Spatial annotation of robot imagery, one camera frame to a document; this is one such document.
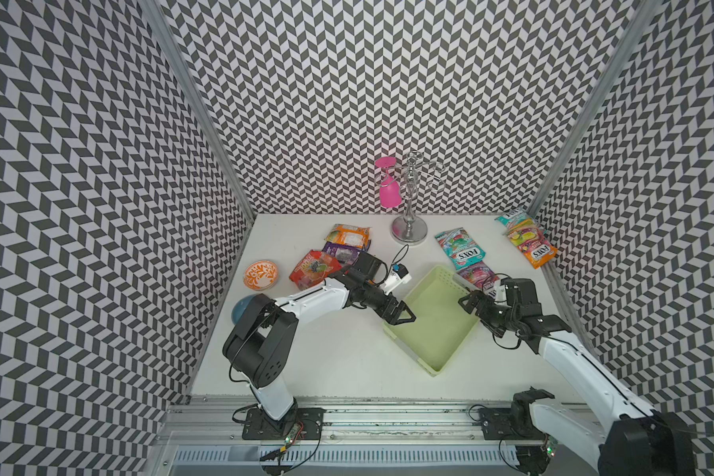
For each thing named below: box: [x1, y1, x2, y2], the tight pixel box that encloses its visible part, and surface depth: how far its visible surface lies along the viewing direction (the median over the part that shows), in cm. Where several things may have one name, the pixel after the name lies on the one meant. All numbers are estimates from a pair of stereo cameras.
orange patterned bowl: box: [242, 259, 279, 292], surface depth 101 cm
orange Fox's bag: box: [507, 218, 559, 270], surface depth 107 cm
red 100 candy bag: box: [288, 249, 343, 291], surface depth 101 cm
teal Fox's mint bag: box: [434, 227, 486, 271], surface depth 107 cm
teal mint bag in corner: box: [493, 212, 533, 230], surface depth 114 cm
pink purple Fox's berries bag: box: [457, 260, 501, 300], surface depth 100 cm
